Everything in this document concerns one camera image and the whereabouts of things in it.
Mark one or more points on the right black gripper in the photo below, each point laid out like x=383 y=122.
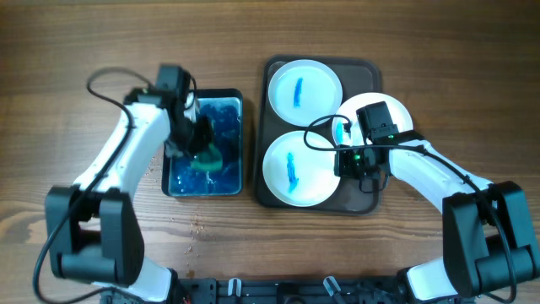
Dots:
x=343 y=170

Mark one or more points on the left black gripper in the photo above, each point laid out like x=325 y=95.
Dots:
x=204 y=138

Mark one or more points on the green scrubbing sponge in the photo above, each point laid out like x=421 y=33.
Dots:
x=208 y=160

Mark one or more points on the white plate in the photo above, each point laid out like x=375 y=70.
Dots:
x=299 y=175
x=304 y=90
x=399 y=115

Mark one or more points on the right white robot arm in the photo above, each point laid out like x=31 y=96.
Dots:
x=489 y=242

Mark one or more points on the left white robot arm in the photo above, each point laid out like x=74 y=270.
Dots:
x=93 y=232

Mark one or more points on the dark brown serving tray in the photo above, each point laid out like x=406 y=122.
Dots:
x=357 y=76

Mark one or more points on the black tub of blue water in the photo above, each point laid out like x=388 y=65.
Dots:
x=224 y=109

